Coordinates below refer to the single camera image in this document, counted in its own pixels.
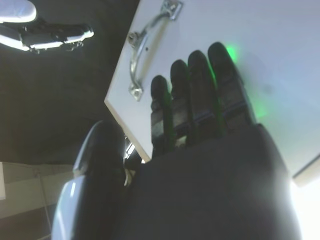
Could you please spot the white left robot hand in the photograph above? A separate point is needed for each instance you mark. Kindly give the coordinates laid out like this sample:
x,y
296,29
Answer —
x,y
200,180

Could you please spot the white cabinet door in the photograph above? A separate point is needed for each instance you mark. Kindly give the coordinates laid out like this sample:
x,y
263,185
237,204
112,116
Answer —
x,y
270,37

